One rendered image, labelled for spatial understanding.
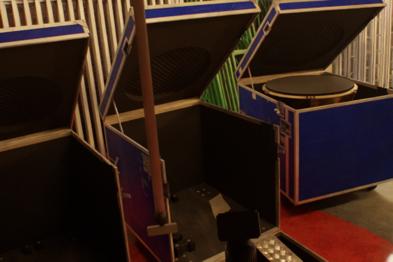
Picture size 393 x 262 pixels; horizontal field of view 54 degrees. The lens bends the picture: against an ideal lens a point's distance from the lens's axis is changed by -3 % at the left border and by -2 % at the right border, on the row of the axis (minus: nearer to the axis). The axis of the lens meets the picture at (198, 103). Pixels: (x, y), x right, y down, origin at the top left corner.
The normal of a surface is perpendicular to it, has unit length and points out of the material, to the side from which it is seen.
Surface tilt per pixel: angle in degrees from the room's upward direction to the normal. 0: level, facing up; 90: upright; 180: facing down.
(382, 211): 0
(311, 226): 0
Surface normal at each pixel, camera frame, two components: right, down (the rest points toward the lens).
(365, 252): -0.07, -0.96
